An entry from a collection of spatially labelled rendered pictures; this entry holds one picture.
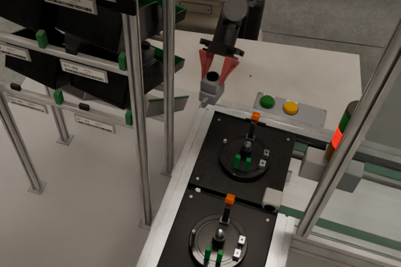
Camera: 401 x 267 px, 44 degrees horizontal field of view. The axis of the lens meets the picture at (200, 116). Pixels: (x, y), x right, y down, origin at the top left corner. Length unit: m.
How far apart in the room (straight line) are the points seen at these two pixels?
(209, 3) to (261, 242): 0.97
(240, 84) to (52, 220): 0.72
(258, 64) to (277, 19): 1.48
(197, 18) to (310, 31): 1.34
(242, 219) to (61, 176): 0.53
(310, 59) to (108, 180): 0.81
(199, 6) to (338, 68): 0.56
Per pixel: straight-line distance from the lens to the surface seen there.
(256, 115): 1.31
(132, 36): 0.79
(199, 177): 1.31
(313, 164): 1.07
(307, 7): 3.32
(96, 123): 1.02
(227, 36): 1.23
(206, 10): 1.92
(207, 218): 1.24
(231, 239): 1.22
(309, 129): 1.46
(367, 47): 3.18
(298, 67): 1.74
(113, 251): 1.35
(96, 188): 1.44
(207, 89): 1.24
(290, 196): 1.38
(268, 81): 1.68
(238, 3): 1.17
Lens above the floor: 2.11
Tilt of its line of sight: 54 degrees down
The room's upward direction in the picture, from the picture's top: 5 degrees clockwise
